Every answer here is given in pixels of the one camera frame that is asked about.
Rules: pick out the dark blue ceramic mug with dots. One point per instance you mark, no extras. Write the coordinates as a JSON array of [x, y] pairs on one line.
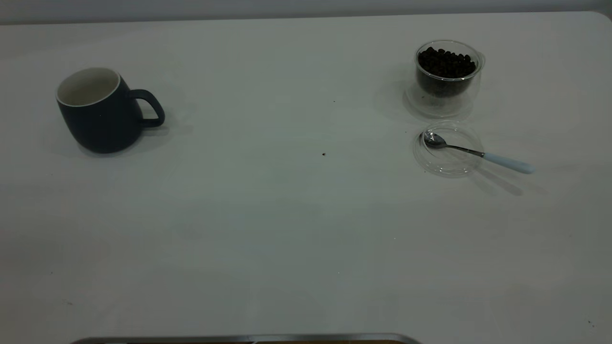
[[103, 124]]

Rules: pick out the pile of coffee beans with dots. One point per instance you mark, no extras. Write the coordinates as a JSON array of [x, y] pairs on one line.
[[447, 64]]

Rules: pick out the clear glass saucer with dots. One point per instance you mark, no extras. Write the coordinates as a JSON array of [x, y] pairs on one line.
[[449, 162]]

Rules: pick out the metal edge strip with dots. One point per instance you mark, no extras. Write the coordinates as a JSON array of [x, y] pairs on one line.
[[239, 338]]

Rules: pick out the clear double-wall glass cup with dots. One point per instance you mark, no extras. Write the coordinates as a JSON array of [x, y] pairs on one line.
[[444, 102]]

